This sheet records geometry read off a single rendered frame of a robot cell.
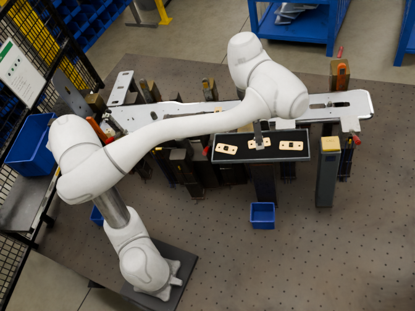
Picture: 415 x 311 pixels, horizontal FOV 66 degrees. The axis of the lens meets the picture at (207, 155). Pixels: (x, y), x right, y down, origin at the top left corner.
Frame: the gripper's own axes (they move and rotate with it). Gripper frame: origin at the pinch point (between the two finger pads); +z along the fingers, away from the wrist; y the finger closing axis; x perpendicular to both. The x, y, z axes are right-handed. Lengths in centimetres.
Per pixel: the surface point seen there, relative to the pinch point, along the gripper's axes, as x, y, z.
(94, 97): 86, 60, 17
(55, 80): 90, 47, -9
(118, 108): 74, 53, 23
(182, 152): 33.5, 8.6, 14.6
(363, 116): -46, 16, 22
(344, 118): -36.8, 12.7, 16.5
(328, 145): -24.6, -6.7, 6.5
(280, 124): -9.9, 11.8, 11.5
